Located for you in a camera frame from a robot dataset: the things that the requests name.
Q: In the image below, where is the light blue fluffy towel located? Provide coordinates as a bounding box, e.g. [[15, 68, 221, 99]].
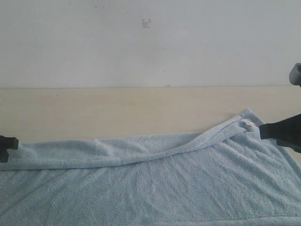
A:
[[0, 109, 301, 226]]

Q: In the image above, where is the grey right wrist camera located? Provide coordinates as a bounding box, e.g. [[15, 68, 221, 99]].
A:
[[289, 63, 301, 86]]

